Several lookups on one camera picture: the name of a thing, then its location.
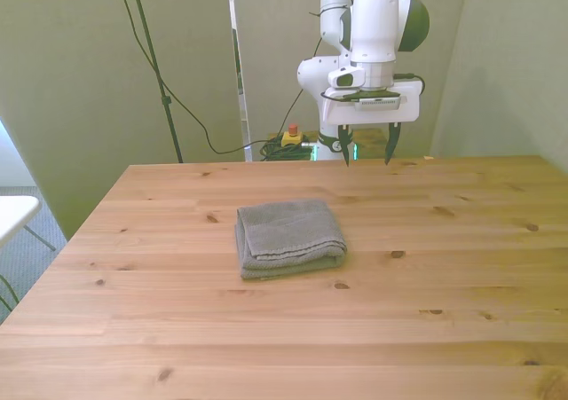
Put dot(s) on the white folding chair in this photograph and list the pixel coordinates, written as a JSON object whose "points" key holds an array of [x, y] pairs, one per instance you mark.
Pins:
{"points": [[13, 218]]}

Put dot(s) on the grey folded towel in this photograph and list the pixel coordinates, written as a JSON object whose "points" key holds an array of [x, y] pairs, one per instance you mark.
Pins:
{"points": [[288, 236]]}

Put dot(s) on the white panel board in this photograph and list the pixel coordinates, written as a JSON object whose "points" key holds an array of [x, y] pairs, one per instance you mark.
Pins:
{"points": [[11, 160]]}

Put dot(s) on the yellow emergency stop button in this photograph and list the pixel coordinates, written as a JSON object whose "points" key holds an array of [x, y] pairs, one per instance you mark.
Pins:
{"points": [[293, 137]]}

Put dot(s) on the black tripod stand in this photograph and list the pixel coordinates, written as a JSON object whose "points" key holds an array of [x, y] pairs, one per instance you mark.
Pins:
{"points": [[155, 67]]}

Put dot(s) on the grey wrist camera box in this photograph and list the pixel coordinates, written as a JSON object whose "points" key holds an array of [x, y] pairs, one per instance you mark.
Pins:
{"points": [[377, 104]]}

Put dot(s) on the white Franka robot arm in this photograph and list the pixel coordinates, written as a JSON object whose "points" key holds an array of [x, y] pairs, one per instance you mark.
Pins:
{"points": [[373, 23]]}

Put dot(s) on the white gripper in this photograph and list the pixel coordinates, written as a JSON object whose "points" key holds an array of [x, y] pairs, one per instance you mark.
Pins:
{"points": [[410, 103]]}

